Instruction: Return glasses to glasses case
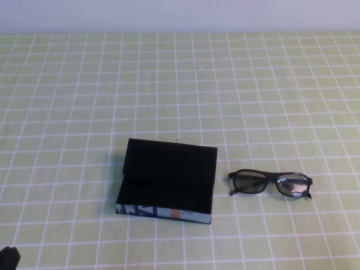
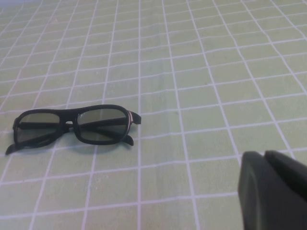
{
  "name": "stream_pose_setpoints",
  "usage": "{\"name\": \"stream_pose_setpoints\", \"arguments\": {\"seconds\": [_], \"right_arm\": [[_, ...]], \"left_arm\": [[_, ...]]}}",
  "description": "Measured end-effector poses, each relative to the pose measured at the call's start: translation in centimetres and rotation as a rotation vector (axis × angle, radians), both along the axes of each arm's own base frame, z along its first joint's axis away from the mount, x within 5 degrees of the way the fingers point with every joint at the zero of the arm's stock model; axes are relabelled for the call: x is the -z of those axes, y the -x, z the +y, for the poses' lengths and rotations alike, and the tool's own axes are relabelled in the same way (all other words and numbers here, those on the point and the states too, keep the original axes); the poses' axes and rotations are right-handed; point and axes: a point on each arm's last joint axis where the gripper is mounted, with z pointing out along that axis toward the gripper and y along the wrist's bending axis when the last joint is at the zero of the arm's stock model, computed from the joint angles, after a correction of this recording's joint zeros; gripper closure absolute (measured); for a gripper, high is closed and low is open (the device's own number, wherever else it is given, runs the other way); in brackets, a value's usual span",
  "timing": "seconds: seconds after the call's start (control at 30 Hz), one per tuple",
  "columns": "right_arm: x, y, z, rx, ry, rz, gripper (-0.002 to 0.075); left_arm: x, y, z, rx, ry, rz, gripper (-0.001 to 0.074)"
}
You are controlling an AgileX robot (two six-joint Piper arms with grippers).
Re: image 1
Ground green checked tablecloth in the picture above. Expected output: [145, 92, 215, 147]
[0, 31, 360, 270]

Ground black framed glasses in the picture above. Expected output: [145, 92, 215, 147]
[227, 169, 314, 200]

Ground black glasses case box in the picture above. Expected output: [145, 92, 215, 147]
[115, 138, 219, 225]

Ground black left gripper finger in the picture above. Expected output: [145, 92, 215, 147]
[0, 246, 22, 270]

